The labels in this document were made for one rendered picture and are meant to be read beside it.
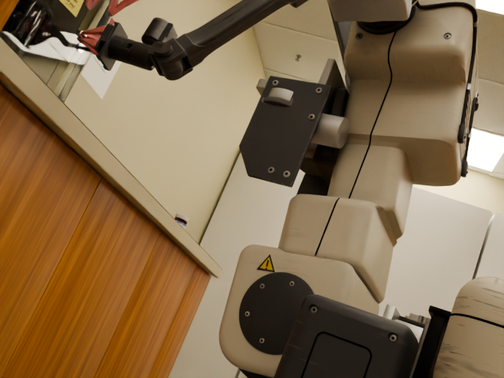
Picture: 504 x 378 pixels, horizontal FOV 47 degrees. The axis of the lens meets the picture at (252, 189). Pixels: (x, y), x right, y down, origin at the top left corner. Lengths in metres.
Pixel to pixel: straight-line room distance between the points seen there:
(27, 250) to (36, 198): 0.11
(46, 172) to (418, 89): 0.69
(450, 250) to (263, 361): 3.52
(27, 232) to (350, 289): 0.67
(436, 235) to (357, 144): 3.39
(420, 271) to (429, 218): 0.38
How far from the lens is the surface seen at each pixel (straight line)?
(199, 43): 1.38
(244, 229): 4.26
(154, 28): 1.45
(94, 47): 1.45
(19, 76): 1.00
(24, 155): 1.11
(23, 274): 1.24
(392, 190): 0.83
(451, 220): 4.28
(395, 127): 0.85
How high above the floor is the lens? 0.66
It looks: 15 degrees up
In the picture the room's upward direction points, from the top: 23 degrees clockwise
